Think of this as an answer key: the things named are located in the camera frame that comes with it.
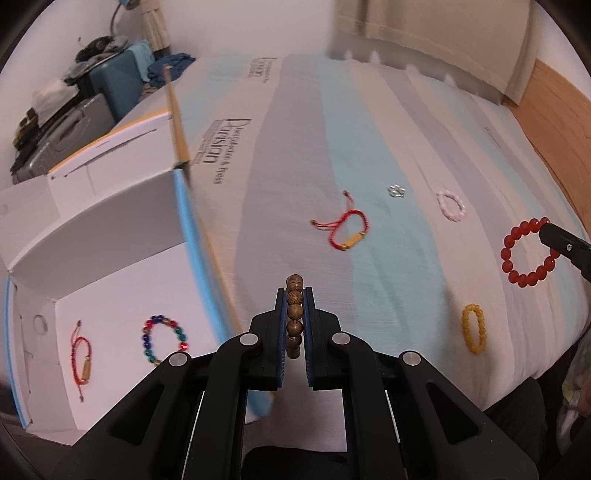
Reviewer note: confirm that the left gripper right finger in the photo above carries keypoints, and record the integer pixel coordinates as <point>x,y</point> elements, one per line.
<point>404,419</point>

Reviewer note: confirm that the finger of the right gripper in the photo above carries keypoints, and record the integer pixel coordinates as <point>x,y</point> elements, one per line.
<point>577,250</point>

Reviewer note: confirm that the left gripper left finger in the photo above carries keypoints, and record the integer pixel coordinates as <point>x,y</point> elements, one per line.
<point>185,419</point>

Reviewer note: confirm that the pearl earrings cluster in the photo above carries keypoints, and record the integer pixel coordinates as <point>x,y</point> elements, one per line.
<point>396,191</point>

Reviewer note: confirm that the wooden headboard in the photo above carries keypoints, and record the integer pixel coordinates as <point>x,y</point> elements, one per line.
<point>555,117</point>

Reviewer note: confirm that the striped bed blanket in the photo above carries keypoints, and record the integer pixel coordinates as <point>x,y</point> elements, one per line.
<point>422,272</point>

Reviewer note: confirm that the white cardboard box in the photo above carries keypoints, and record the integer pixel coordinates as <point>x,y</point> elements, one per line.
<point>138,244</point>

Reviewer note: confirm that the beige window curtain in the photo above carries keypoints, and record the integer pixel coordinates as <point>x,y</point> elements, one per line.
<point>491,40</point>

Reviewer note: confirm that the grey suitcase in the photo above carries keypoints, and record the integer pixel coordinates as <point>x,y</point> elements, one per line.
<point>88,121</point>

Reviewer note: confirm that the teal suitcase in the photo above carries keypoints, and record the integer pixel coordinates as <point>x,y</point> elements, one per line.
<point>121,78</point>

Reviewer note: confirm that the dark blue clothes pile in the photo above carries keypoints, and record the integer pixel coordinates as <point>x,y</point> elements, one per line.
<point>175,63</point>

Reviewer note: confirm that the blue desk lamp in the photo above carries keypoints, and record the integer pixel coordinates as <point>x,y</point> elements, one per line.
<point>126,20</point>

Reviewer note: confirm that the beige side curtain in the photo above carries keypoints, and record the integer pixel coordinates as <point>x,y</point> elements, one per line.
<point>153,25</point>

